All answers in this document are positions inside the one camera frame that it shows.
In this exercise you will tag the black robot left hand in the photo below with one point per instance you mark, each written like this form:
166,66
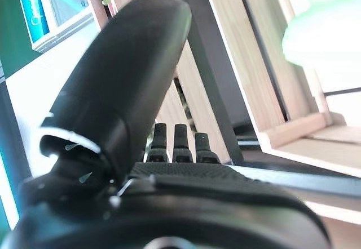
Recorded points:
127,63

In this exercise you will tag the napa cabbage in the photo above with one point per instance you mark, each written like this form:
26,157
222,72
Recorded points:
324,35

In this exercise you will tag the blue white framed panel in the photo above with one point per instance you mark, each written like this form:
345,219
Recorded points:
36,15

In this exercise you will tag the wooden slat crate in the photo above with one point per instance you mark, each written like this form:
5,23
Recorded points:
253,63

